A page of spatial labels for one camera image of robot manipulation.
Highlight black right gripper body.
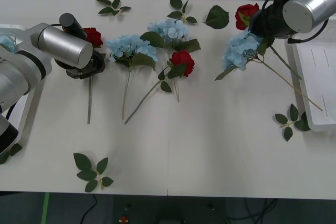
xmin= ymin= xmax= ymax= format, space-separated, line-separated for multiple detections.
xmin=248 ymin=2 xmax=292 ymax=38

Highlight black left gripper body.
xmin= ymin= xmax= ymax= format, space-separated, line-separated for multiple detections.
xmin=65 ymin=50 xmax=106 ymax=80

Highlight red rose with long stem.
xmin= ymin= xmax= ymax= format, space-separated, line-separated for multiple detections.
xmin=235 ymin=3 xmax=302 ymax=80

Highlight red rose with straight stem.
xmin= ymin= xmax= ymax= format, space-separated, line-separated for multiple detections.
xmin=82 ymin=27 xmax=106 ymax=124

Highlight pale blue flower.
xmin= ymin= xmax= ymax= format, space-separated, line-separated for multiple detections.
xmin=214 ymin=28 xmax=323 ymax=111
xmin=107 ymin=34 xmax=158 ymax=120
xmin=140 ymin=18 xmax=202 ymax=103
xmin=0 ymin=34 xmax=15 ymax=53

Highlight pale blue flower, long stem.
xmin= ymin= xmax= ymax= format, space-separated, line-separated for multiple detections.
xmin=214 ymin=28 xmax=323 ymax=111

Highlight large loose green leaf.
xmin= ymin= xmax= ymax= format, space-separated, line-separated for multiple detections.
xmin=203 ymin=5 xmax=230 ymax=30

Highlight shallow white box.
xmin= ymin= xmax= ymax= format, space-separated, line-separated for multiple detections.
xmin=286 ymin=35 xmax=336 ymax=132
xmin=0 ymin=24 xmax=44 ymax=148

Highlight loose twig with green leaves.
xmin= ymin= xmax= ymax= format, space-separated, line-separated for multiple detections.
xmin=166 ymin=0 xmax=198 ymax=24
xmin=73 ymin=152 xmax=114 ymax=193
xmin=275 ymin=103 xmax=312 ymax=142
xmin=96 ymin=0 xmax=132 ymax=16
xmin=0 ymin=143 xmax=23 ymax=165

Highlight pale blue flower, broad leaves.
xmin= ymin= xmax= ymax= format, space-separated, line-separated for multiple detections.
xmin=140 ymin=18 xmax=202 ymax=103

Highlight red rose with curved stem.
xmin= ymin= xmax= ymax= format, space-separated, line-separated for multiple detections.
xmin=124 ymin=49 xmax=196 ymax=125

